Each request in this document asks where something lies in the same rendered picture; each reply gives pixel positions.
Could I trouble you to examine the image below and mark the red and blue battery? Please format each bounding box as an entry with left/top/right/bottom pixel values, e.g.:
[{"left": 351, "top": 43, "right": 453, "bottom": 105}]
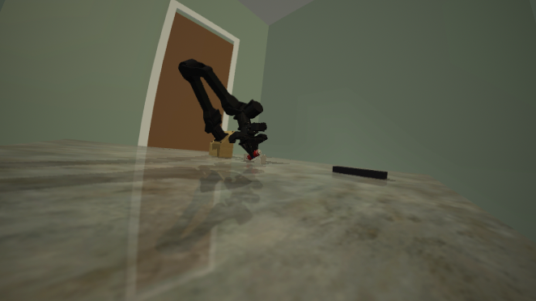
[{"left": 247, "top": 149, "right": 262, "bottom": 160}]

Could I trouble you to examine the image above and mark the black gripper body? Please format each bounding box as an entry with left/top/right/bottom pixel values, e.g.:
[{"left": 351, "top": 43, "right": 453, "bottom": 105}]
[{"left": 228, "top": 121, "right": 268, "bottom": 144}]

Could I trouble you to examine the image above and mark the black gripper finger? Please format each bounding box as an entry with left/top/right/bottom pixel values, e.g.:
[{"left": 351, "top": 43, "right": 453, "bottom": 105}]
[
  {"left": 251, "top": 139, "right": 261, "bottom": 152},
  {"left": 238, "top": 138, "right": 253, "bottom": 157}
]

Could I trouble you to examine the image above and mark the black rectangular bar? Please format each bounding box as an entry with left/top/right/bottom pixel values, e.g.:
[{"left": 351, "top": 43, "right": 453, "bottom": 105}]
[{"left": 333, "top": 166, "right": 388, "bottom": 180}]

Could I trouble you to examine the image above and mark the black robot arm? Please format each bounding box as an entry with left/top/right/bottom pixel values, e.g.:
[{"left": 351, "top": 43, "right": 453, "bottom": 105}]
[{"left": 178, "top": 59, "right": 267, "bottom": 142}]

